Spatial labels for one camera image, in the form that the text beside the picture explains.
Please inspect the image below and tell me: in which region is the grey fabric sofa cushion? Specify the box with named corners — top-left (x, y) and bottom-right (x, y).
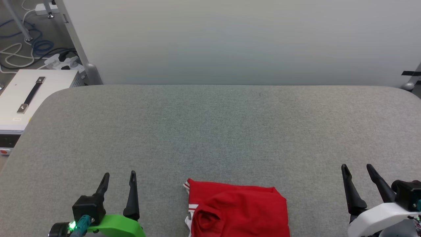
top-left (0, 85), bottom-right (421, 237)

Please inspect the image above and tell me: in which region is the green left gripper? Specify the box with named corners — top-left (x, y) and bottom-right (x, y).
top-left (48, 170), bottom-right (146, 237)

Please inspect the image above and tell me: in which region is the blue coiled cable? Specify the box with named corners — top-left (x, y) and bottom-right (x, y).
top-left (0, 19), bottom-right (55, 57)

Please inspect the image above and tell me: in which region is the thin grey metal leg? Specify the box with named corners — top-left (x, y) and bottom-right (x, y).
top-left (1, 0), bottom-right (34, 42)

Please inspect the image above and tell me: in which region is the white power strip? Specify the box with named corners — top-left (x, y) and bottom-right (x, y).
top-left (34, 2), bottom-right (60, 16)
top-left (44, 54), bottom-right (82, 71)

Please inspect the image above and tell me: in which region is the red and white garment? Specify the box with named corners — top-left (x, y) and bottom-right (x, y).
top-left (183, 178), bottom-right (291, 237)

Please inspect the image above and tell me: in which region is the white coiled cable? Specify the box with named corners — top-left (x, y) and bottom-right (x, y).
top-left (0, 42), bottom-right (36, 69)

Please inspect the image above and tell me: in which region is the white equipment box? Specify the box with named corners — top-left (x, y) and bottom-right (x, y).
top-left (0, 69), bottom-right (87, 156)

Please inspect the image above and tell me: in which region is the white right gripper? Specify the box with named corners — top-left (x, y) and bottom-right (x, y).
top-left (341, 163), bottom-right (421, 237)

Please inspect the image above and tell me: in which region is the grey metal frame post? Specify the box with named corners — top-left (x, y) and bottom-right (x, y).
top-left (54, 0), bottom-right (104, 86)

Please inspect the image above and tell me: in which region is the teal left cable connector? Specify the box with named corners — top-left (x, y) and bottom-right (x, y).
top-left (69, 215), bottom-right (92, 237)

